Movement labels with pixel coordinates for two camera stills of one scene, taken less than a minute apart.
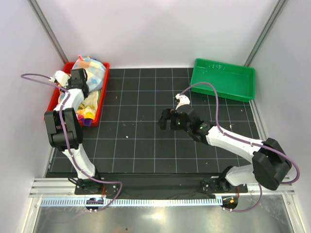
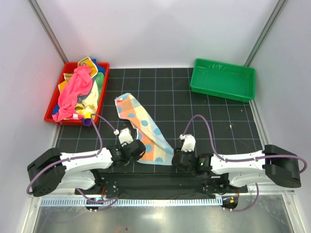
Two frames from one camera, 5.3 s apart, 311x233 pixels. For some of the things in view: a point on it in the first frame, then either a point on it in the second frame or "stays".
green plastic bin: (232, 82) stays
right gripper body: (176, 124) -> (188, 153)
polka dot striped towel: (95, 72) -> (159, 150)
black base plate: (158, 185) stays
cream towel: (90, 102) stays
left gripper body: (69, 84) -> (133, 159)
